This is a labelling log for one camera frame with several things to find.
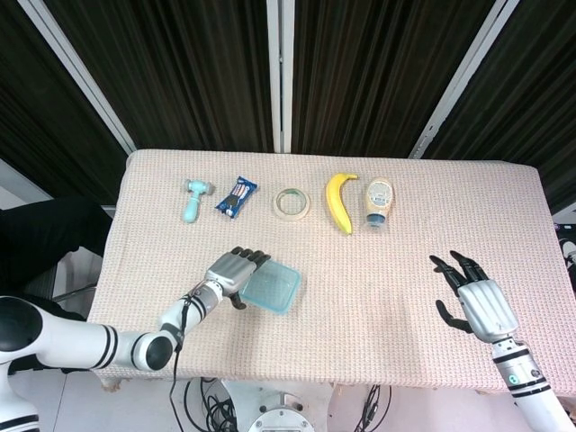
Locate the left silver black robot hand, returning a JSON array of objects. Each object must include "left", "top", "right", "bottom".
[{"left": 204, "top": 246, "right": 274, "bottom": 311}]

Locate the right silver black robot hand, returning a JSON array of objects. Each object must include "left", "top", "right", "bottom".
[{"left": 429, "top": 250, "right": 518, "bottom": 344}]

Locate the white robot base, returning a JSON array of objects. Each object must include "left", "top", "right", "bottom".
[{"left": 220, "top": 380, "right": 334, "bottom": 432}]

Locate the teal toy hammer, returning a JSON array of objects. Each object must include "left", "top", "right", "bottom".
[{"left": 181, "top": 178, "right": 213, "bottom": 224}]

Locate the blue cookie pack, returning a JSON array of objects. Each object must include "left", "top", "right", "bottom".
[{"left": 214, "top": 175, "right": 259, "bottom": 221}]

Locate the beige masking tape roll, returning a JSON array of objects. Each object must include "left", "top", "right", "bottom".
[{"left": 273, "top": 187, "right": 311, "bottom": 221}]

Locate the yellow banana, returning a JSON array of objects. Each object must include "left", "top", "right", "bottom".
[{"left": 325, "top": 172, "right": 360, "bottom": 236}]

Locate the pink waffle tablecloth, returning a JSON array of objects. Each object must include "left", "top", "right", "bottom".
[{"left": 87, "top": 148, "right": 576, "bottom": 397}]

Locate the cream squeeze bottle blue cap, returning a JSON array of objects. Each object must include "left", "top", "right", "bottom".
[{"left": 363, "top": 177, "right": 397, "bottom": 230}]

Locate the dark curtain panel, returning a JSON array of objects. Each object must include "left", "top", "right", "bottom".
[
  {"left": 0, "top": 0, "right": 130, "bottom": 203},
  {"left": 292, "top": 0, "right": 500, "bottom": 158},
  {"left": 44, "top": 0, "right": 275, "bottom": 154},
  {"left": 422, "top": 0, "right": 576, "bottom": 215}
]

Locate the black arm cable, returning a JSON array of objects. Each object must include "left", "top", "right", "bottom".
[{"left": 168, "top": 292, "right": 200, "bottom": 432}]

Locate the black cable bundle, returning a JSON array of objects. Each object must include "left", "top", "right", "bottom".
[
  {"left": 357, "top": 384, "right": 392, "bottom": 432},
  {"left": 183, "top": 377, "right": 236, "bottom": 432}
]

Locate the white frame post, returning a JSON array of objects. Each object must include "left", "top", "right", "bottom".
[
  {"left": 408, "top": 0, "right": 521, "bottom": 159},
  {"left": 265, "top": 0, "right": 296, "bottom": 154},
  {"left": 17, "top": 0, "right": 136, "bottom": 154}
]

